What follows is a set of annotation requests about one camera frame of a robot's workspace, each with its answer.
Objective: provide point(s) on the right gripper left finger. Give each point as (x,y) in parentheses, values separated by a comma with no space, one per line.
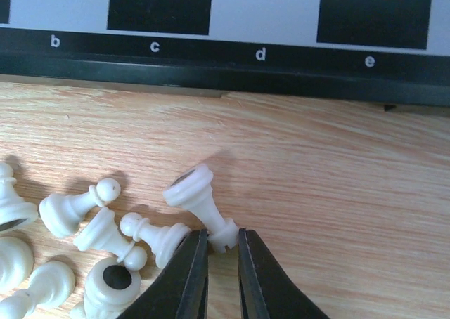
(180,290)

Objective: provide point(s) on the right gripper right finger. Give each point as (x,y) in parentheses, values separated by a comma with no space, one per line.
(266,291)

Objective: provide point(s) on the white chess piece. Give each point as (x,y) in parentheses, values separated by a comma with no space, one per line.
(62,214)
(17,261)
(192,192)
(109,289)
(50,285)
(102,233)
(15,211)
(163,241)

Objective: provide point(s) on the black grey chessboard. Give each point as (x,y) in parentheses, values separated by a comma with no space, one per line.
(388,51)

